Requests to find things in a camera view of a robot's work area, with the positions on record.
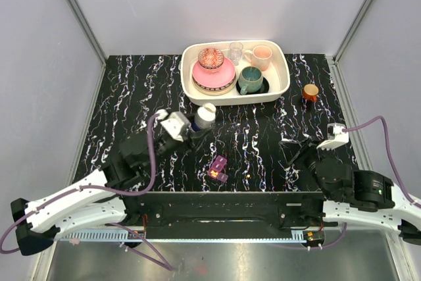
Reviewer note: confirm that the white slotted cable duct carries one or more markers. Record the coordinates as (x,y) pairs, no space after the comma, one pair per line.
(213,236)

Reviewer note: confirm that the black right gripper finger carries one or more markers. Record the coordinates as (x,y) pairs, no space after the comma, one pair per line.
(290,149)
(305,149)

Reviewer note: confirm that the pink weekly pill organizer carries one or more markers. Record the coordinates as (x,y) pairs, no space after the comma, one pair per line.
(216,170)

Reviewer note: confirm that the aluminium frame rail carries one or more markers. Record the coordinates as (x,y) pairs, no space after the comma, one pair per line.
(87,30)

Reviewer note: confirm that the teal ceramic mug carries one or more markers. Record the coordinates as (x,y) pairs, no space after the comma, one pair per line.
(250,80)

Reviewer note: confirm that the pink ceramic mug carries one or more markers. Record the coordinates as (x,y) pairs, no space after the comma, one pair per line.
(259,57)

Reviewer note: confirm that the beige striped plate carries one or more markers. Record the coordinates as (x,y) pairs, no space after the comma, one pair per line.
(214,91)

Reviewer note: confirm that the red patterned glass bowl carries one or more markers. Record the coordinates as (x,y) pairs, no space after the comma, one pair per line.
(211,58)

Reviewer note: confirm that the white pill bottle blue label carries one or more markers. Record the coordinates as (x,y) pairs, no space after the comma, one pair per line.
(204,117)

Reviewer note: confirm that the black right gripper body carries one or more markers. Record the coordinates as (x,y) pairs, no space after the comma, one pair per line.
(308,158)

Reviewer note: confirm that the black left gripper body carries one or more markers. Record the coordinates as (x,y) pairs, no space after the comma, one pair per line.
(168,149)

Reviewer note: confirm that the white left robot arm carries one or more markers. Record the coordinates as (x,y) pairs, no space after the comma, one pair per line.
(105,196)

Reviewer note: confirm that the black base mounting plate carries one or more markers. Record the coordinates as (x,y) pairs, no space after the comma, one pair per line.
(278,209)

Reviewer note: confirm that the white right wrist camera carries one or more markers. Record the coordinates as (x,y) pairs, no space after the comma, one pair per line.
(337,137)

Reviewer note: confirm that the clear drinking glass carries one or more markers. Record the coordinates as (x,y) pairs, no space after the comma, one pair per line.
(235,52)

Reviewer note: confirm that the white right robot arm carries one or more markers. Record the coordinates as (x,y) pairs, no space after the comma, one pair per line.
(353,196)

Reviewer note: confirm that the pink plate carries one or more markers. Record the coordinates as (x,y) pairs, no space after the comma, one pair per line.
(222,76)

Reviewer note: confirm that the black saucer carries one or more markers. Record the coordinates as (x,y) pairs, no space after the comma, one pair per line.
(263,89)

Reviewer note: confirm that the orange jar wooden lid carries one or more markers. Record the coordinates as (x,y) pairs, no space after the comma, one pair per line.
(310,92)

